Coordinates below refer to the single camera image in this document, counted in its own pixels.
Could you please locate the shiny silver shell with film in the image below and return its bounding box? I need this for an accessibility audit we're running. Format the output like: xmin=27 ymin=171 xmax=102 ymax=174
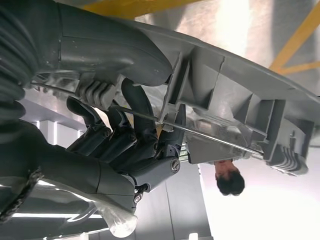
xmin=0 ymin=177 xmax=139 ymax=240

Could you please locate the person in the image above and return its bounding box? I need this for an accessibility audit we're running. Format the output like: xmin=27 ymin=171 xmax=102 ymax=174
xmin=214 ymin=158 xmax=246 ymax=197

